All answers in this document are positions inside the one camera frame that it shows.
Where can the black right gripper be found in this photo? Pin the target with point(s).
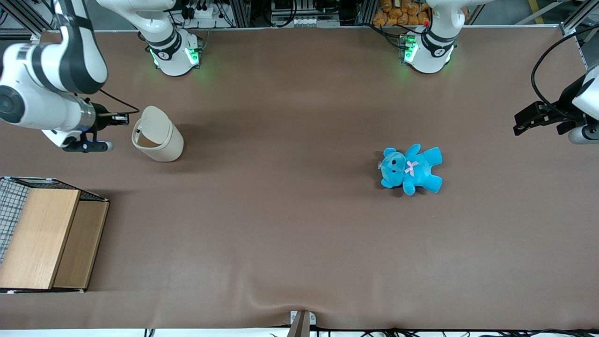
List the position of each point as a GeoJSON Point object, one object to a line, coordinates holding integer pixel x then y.
{"type": "Point", "coordinates": [100, 116]}

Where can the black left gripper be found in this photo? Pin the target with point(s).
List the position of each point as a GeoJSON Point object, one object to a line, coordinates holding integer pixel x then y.
{"type": "Point", "coordinates": [565, 107]}

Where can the cream lidded trash can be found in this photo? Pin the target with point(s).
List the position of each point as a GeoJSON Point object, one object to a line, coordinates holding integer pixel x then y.
{"type": "Point", "coordinates": [161, 140]}

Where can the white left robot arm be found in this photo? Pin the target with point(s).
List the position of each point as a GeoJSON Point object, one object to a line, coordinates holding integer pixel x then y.
{"type": "Point", "coordinates": [433, 47]}

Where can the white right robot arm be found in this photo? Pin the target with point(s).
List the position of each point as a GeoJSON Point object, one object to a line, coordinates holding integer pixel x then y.
{"type": "Point", "coordinates": [51, 79]}

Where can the blue teddy bear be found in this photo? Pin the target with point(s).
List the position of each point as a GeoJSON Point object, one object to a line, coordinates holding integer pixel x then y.
{"type": "Point", "coordinates": [412, 171]}

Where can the white power strip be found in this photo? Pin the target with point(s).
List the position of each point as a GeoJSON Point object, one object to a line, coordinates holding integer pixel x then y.
{"type": "Point", "coordinates": [206, 11]}

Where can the wooden shelf rack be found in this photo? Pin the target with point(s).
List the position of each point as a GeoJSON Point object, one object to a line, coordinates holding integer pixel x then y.
{"type": "Point", "coordinates": [42, 238]}

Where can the orange plush toy pile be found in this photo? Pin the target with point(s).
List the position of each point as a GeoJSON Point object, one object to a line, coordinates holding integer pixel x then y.
{"type": "Point", "coordinates": [402, 13]}

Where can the brown table mat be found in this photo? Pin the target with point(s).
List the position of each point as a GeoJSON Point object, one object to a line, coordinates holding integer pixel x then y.
{"type": "Point", "coordinates": [299, 210]}

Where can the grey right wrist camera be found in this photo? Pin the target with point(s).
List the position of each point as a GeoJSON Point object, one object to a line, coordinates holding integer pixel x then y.
{"type": "Point", "coordinates": [91, 146]}

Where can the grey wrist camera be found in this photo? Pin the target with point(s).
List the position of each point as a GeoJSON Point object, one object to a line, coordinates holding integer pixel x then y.
{"type": "Point", "coordinates": [91, 146]}
{"type": "Point", "coordinates": [584, 135]}

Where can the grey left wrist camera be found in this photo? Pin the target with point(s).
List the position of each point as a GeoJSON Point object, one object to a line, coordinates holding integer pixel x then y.
{"type": "Point", "coordinates": [584, 135]}

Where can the aluminium frame post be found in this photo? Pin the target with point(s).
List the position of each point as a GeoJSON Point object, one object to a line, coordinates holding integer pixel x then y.
{"type": "Point", "coordinates": [28, 18]}
{"type": "Point", "coordinates": [578, 16]}

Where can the metal table edge bracket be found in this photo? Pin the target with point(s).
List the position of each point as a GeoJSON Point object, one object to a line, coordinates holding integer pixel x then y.
{"type": "Point", "coordinates": [303, 323]}

